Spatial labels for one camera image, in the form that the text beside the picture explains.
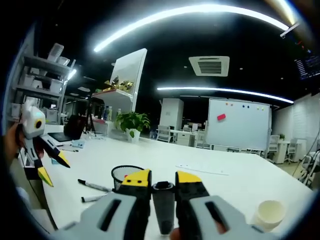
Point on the black whiteboard marker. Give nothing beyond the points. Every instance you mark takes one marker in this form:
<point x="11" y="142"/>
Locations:
<point x="93" y="198"/>
<point x="95" y="185"/>

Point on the grey metal shelving rack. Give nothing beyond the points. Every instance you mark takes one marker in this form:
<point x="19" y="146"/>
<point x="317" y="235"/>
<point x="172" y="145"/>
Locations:
<point x="37" y="61"/>

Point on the long ceiling light strip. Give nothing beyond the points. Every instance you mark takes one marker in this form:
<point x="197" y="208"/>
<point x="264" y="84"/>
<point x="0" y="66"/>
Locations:
<point x="175" y="11"/>
<point x="212" y="88"/>

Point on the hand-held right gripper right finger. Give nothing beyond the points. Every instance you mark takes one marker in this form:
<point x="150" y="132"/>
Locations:
<point x="190" y="200"/>

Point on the thin pen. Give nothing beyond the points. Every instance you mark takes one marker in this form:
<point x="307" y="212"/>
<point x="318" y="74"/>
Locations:
<point x="71" y="150"/>

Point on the blue sticky note pad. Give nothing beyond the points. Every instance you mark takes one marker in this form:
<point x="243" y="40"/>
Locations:
<point x="55" y="160"/>

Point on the person's left hand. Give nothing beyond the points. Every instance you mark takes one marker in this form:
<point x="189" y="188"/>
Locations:
<point x="15" y="140"/>

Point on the small potted plant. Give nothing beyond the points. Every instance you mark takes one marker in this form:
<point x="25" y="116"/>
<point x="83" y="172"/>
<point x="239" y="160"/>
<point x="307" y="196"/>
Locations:
<point x="282" y="136"/>

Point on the light blue smartphone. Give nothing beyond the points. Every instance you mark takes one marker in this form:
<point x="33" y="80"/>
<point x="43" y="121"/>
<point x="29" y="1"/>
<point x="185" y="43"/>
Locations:
<point x="78" y="143"/>

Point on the group of white office chairs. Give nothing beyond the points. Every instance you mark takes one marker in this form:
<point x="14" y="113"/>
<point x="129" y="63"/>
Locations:
<point x="180" y="136"/>

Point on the large potted green plant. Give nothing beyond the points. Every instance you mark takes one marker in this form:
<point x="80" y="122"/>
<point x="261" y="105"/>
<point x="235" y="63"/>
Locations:
<point x="132" y="121"/>

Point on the white rolling whiteboard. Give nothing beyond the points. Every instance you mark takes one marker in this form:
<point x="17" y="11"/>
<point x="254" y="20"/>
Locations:
<point x="240" y="125"/>

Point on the gold ornaments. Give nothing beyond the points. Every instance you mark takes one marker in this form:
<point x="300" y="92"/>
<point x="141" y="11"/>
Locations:
<point x="122" y="85"/>

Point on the black laptop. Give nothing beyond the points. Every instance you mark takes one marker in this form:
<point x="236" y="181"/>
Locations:
<point x="73" y="127"/>

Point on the ceiling air conditioner vent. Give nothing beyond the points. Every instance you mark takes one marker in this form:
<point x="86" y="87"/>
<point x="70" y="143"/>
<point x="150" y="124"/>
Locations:
<point x="208" y="65"/>

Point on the pink whiteboard eraser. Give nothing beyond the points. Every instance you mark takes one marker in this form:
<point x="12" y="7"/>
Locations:
<point x="221" y="117"/>

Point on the white display stand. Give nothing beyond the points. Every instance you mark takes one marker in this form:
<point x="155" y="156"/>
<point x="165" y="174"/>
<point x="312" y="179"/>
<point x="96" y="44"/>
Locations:
<point x="130" y="67"/>

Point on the person's right hand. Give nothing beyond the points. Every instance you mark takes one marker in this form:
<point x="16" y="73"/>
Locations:
<point x="175" y="235"/>

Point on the blue drink bottle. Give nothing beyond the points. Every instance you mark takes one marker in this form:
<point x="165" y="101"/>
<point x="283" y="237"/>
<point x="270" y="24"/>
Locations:
<point x="108" y="113"/>

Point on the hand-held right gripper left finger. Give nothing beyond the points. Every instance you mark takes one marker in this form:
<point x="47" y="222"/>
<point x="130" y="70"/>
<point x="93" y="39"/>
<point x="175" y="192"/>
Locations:
<point x="132" y="200"/>

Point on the black mesh pen holder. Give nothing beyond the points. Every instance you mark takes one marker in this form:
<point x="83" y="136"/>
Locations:
<point x="120" y="180"/>

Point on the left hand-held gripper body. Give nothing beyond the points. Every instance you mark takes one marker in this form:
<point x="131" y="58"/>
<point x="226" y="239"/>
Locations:
<point x="33" y="120"/>

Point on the black tripod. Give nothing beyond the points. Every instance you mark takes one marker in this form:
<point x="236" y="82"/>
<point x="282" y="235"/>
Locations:
<point x="89" y="110"/>

